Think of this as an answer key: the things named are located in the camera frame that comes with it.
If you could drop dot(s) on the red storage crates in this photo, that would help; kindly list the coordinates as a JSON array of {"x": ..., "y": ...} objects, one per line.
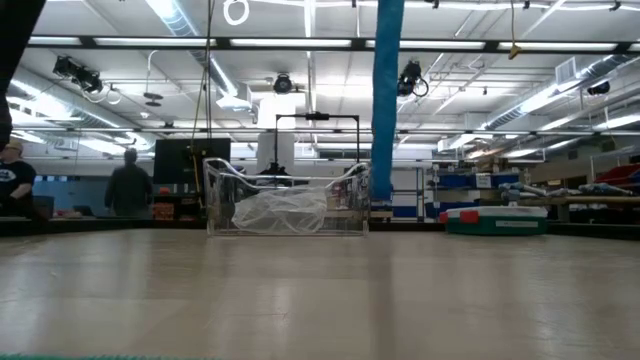
[{"x": 162, "y": 211}]

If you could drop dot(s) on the clear plastic bin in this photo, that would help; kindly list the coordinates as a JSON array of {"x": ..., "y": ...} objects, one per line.
[{"x": 212, "y": 200}]

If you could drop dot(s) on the person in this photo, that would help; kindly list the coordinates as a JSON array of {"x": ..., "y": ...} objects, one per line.
[
  {"x": 129, "y": 190},
  {"x": 15, "y": 185}
]

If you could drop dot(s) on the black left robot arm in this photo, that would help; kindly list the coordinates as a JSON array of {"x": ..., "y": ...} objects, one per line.
[{"x": 15, "y": 50}]

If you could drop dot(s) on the blue elastic bandage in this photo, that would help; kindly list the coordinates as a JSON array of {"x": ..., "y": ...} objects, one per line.
[{"x": 386, "y": 100}]

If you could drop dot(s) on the clear plastic bag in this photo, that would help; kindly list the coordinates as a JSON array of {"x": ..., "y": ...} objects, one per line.
[{"x": 280, "y": 210}]

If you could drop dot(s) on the shelf with blue bins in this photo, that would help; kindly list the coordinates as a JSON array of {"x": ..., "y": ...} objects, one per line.
[{"x": 460, "y": 181}]

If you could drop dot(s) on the black aluminium table frame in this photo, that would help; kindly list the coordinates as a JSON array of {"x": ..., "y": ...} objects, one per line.
[{"x": 75, "y": 227}]

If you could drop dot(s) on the black overhead light bar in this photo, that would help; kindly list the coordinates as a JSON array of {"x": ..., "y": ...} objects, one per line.
[{"x": 492, "y": 46}]

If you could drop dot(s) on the teal marker pack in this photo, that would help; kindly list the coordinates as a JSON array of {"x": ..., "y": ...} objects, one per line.
[{"x": 495, "y": 225}]

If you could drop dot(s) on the black ceiling camera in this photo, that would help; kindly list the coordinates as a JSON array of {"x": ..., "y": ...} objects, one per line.
[
  {"x": 282, "y": 84},
  {"x": 412, "y": 80},
  {"x": 80, "y": 75}
]

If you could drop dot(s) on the silver ventilation duct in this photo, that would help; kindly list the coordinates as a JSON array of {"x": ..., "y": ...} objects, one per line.
[{"x": 545, "y": 97}]

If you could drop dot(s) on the wooden workbench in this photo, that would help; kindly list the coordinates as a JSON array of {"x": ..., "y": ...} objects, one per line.
[{"x": 600, "y": 200}]

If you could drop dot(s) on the black monitor screen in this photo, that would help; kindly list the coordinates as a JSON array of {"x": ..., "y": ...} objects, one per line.
[{"x": 175, "y": 160}]

